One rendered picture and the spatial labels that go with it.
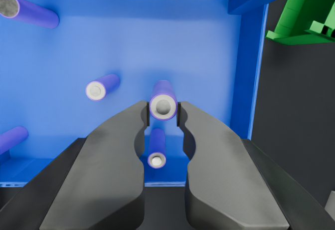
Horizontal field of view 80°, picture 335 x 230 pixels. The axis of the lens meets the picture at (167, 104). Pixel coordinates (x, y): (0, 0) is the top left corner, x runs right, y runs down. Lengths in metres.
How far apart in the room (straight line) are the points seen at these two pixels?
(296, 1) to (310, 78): 0.24
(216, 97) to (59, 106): 0.19
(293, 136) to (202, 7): 0.67
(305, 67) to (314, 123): 0.20
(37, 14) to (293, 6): 0.68
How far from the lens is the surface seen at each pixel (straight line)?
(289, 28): 0.75
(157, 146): 0.21
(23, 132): 0.29
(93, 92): 0.18
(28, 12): 0.22
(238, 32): 0.25
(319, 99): 0.85
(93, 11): 0.25
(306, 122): 0.85
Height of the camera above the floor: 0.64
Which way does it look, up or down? 76 degrees down
